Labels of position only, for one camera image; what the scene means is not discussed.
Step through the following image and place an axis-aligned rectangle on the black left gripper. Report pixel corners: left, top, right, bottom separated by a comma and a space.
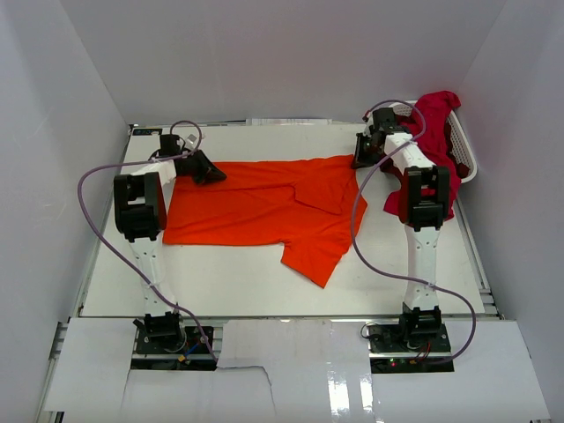
179, 149, 226, 185

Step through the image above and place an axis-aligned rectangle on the orange t shirt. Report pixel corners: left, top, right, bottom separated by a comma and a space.
163, 155, 367, 287

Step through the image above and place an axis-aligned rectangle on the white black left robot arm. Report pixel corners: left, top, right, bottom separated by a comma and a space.
114, 134, 226, 353

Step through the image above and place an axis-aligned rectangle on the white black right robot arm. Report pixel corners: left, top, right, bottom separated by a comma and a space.
352, 108, 450, 352

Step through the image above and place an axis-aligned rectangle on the pink magenta t shirt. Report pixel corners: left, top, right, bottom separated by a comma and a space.
383, 91, 461, 220

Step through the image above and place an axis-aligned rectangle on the maroon t shirt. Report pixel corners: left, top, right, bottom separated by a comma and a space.
373, 103, 476, 183

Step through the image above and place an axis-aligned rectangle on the white perforated laundry basket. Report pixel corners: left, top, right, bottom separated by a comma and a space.
374, 91, 476, 196

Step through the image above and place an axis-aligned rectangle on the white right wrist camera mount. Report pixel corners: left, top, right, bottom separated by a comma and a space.
362, 111, 378, 137

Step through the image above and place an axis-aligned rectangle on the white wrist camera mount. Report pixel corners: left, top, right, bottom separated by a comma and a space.
182, 134, 202, 151
362, 111, 378, 137

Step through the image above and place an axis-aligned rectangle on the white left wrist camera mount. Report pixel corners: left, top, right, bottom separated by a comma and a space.
182, 134, 202, 151

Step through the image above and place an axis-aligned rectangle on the printed paper sheet at wall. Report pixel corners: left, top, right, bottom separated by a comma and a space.
246, 118, 332, 126

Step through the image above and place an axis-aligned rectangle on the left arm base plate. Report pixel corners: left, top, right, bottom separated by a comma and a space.
130, 326, 217, 372

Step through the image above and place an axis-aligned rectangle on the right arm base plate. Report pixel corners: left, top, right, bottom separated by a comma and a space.
360, 323, 455, 375

